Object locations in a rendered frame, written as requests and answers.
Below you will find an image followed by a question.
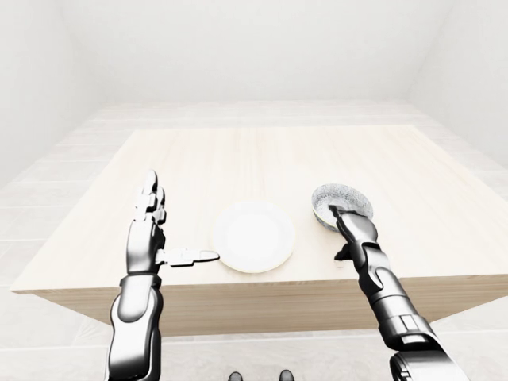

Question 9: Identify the grey patterned bowl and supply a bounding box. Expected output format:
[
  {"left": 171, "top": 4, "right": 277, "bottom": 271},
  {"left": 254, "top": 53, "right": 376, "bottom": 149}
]
[{"left": 310, "top": 183, "right": 375, "bottom": 232}]

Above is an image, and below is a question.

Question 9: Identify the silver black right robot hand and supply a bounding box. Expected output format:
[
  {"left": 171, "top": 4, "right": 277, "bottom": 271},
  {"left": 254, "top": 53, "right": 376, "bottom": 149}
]
[{"left": 327, "top": 202, "right": 392, "bottom": 275}]

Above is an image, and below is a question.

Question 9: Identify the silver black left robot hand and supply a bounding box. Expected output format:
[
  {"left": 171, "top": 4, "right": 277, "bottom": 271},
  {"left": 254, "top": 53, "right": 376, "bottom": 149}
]
[{"left": 125, "top": 169, "right": 221, "bottom": 278}]

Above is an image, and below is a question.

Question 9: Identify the white round plate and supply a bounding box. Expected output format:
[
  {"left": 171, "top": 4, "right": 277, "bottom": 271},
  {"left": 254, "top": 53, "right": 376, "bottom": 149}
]
[{"left": 213, "top": 200, "right": 298, "bottom": 274}]

